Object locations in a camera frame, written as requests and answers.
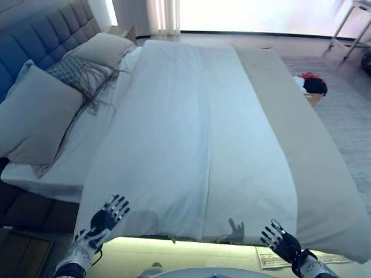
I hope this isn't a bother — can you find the beige bed runner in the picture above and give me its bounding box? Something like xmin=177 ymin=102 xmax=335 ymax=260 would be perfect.
xmin=230 ymin=40 xmax=371 ymax=264

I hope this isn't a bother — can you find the white cloth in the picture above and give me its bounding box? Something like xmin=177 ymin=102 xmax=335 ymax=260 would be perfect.
xmin=292 ymin=75 xmax=307 ymax=94

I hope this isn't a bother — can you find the grey patterned fringed cushion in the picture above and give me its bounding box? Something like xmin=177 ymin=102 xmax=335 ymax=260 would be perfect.
xmin=46 ymin=54 xmax=131 ymax=116

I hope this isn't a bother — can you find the brown tufted headboard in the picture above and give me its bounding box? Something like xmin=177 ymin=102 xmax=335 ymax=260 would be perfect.
xmin=0 ymin=0 xmax=102 ymax=104

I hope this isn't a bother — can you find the printed paper sheet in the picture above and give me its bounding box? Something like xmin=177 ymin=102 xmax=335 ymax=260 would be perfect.
xmin=254 ymin=246 xmax=351 ymax=270

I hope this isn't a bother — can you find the brown cardboard box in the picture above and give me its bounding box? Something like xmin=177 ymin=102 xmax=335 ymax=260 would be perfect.
xmin=303 ymin=92 xmax=324 ymax=107

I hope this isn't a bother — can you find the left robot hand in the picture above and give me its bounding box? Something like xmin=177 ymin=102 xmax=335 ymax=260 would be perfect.
xmin=88 ymin=193 xmax=130 ymax=232

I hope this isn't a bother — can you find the beige curtain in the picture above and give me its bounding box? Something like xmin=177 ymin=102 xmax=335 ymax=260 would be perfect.
xmin=146 ymin=0 xmax=182 ymax=35

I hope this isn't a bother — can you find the white metal frame stand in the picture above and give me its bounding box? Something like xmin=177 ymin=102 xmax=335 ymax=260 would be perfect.
xmin=329 ymin=0 xmax=371 ymax=61

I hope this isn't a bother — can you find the white duvet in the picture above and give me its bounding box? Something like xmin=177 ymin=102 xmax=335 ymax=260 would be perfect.
xmin=74 ymin=39 xmax=299 ymax=243

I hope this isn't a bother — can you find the wooden nightstand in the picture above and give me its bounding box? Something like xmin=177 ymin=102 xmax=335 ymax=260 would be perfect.
xmin=0 ymin=228 xmax=56 ymax=278
xmin=110 ymin=24 xmax=137 ymax=44

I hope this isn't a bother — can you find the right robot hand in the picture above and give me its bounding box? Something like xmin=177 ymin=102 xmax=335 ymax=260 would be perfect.
xmin=260 ymin=218 xmax=302 ymax=263

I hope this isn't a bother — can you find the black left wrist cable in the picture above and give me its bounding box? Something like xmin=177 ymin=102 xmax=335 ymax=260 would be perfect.
xmin=92 ymin=243 xmax=104 ymax=263

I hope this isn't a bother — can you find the black cloth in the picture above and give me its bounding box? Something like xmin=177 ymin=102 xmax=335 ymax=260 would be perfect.
xmin=303 ymin=77 xmax=328 ymax=96

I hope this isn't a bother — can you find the grey textured rug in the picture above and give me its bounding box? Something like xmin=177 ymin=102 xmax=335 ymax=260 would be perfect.
xmin=281 ymin=53 xmax=371 ymax=209

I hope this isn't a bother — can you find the large beige pillow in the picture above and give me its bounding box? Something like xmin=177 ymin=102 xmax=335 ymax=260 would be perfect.
xmin=0 ymin=59 xmax=85 ymax=179
xmin=68 ymin=32 xmax=137 ymax=70

